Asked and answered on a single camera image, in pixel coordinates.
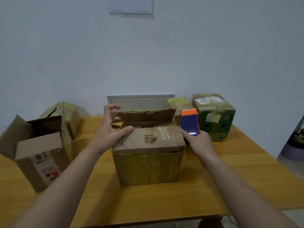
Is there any person's right forearm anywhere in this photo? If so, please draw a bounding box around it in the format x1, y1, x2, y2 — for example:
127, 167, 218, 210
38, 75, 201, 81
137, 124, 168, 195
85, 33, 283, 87
198, 152, 300, 228

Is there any torn yellow-taped cardboard box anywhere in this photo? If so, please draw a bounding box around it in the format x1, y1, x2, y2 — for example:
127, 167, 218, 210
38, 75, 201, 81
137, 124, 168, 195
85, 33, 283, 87
39, 101, 82, 141

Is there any open cardboard box pink label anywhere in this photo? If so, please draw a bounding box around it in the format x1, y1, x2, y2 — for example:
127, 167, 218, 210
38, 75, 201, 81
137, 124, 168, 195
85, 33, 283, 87
0, 114, 73, 193

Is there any person's right hand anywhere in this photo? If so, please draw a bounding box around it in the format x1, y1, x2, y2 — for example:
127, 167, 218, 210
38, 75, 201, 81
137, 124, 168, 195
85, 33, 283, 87
180, 129, 215, 165

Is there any white wall access panel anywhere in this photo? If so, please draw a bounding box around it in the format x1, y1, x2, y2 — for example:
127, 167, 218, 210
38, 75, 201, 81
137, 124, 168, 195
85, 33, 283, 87
107, 93, 175, 112

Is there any person's left hand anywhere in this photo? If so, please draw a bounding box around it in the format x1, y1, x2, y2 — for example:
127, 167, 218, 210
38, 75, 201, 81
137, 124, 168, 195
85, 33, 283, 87
89, 104, 134, 156

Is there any person's left forearm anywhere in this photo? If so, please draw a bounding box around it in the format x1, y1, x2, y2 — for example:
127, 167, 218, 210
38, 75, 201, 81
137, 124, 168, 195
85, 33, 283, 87
11, 146, 105, 228

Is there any dark bag in basin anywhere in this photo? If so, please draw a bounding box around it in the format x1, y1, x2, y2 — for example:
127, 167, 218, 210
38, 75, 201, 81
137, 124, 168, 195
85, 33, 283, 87
286, 115, 304, 150

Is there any taped brown cardboard box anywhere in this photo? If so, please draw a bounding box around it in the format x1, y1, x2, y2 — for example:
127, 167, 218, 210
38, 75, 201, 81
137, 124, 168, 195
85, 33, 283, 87
112, 108, 187, 186

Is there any small yellow-taped cardboard box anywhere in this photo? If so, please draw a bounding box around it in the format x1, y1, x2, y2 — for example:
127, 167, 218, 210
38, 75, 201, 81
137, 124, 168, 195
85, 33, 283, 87
167, 97, 194, 127

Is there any orange and blue handheld scanner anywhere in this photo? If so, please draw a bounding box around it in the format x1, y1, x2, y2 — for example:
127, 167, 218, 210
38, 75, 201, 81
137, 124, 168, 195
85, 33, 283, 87
180, 108, 199, 137

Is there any white wall distribution box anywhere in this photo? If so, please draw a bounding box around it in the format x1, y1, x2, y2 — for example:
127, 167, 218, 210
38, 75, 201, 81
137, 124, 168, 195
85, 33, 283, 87
109, 0, 153, 14

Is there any purple plastic basin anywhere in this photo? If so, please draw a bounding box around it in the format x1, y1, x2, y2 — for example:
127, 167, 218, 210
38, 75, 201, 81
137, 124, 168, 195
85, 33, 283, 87
280, 142, 304, 161

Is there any green printed cardboard box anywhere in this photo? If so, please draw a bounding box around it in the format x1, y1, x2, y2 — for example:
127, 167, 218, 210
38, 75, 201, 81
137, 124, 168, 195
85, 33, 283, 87
192, 93, 236, 141

